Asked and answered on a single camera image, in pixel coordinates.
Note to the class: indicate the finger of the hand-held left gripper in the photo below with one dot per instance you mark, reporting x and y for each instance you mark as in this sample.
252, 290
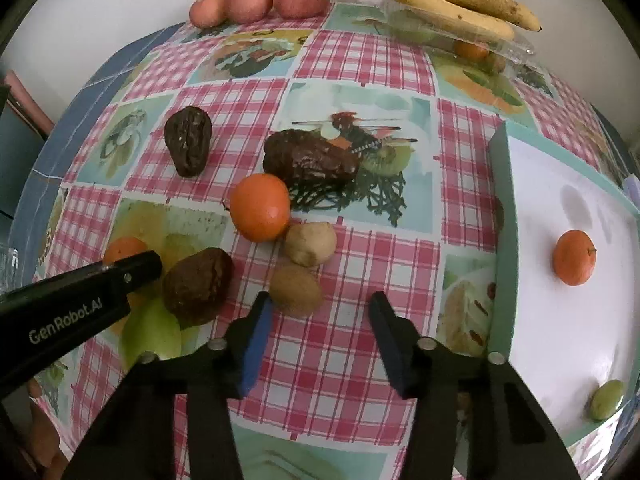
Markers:
137, 269

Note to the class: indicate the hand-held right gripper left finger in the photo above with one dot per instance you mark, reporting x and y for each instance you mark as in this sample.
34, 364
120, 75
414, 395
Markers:
255, 345

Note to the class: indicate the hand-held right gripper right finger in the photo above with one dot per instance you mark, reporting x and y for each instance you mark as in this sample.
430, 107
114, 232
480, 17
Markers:
392, 350

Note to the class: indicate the green pear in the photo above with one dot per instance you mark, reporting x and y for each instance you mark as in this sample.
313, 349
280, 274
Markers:
150, 332

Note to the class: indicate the pale brown kiwi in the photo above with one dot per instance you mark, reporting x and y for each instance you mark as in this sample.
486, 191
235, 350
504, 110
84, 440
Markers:
310, 244

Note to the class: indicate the large dark wrinkled avocado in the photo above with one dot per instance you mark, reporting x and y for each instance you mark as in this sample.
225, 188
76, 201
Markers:
310, 160

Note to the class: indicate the teal white cardboard box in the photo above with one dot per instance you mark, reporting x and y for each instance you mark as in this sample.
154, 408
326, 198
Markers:
550, 190

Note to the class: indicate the checkered printed tablecloth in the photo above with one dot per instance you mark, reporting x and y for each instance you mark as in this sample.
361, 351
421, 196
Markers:
325, 360

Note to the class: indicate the dark furniture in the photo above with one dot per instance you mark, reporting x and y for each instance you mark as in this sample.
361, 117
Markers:
15, 170

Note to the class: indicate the pink board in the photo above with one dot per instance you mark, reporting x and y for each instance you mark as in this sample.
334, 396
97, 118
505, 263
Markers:
27, 105

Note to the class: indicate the orange tangerine with stem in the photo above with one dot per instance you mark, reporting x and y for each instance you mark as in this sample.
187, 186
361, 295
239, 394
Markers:
574, 258

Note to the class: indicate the green grape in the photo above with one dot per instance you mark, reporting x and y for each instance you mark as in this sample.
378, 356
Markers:
607, 400

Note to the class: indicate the small red apple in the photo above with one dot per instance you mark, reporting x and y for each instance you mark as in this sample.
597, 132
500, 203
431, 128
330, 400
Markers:
207, 10

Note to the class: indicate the white blue packet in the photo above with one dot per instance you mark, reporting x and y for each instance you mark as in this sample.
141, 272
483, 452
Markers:
631, 186

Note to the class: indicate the brown fruit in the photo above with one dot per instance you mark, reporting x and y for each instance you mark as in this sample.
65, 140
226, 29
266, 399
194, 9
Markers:
497, 62

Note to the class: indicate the small orange tangerine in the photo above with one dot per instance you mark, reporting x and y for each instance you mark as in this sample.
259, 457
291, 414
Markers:
471, 51

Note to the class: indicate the green fruit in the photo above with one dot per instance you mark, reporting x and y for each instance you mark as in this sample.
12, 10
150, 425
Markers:
412, 32

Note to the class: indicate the clear plastic container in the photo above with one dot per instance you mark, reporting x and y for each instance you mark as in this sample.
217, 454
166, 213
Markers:
517, 51

